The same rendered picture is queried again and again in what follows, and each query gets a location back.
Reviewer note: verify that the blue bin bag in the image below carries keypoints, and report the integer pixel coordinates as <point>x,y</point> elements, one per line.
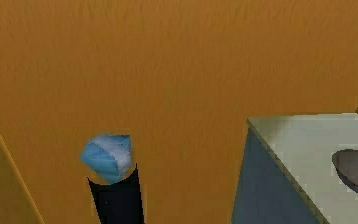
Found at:
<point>106,158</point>

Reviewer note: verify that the black bin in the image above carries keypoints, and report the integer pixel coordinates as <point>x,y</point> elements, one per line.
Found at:
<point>118,203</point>

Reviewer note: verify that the blue cabinet with pale worktop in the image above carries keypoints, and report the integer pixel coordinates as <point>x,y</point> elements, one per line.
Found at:
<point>287,173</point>

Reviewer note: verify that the grey sink basin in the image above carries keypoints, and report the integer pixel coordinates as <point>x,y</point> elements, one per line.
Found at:
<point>353,168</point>

